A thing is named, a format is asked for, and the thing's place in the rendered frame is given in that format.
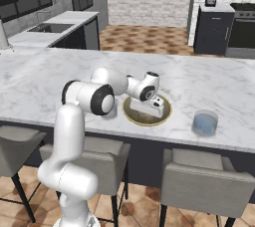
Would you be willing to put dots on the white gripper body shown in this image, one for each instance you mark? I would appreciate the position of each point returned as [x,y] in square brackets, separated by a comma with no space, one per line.
[144,108]

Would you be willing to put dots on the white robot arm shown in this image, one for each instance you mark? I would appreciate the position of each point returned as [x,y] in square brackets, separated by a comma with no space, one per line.
[71,138]

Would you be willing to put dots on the brown bowl with gold rim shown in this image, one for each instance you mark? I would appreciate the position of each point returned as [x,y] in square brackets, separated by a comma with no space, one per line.
[142,118]

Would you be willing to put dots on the glass of water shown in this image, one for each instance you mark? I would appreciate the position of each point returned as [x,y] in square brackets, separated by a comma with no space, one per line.
[205,124]

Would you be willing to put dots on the grey bar stool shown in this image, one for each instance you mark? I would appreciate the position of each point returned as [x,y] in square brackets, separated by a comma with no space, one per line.
[16,148]
[207,187]
[109,164]

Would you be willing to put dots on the steel sink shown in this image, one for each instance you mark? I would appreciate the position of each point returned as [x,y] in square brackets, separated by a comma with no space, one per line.
[50,27]

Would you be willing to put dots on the steel oven range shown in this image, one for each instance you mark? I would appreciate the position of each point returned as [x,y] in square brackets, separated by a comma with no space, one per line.
[241,32]

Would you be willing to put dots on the small black appliance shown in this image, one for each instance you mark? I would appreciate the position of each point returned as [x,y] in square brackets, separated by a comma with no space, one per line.
[210,0]

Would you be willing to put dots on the grey tap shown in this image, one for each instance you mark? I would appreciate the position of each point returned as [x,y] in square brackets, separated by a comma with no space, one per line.
[40,15]

